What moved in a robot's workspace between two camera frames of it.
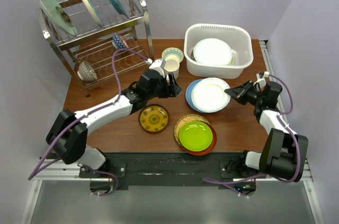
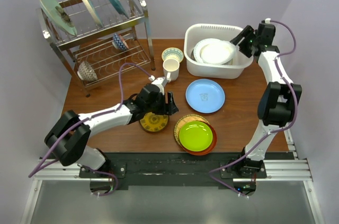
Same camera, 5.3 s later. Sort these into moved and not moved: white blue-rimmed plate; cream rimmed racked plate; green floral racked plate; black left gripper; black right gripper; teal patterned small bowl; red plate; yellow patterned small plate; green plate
Moved: black left gripper; black right gripper; white blue-rimmed plate
Not moved: green plate; red plate; teal patterned small bowl; green floral racked plate; cream rimmed racked plate; yellow patterned small plate
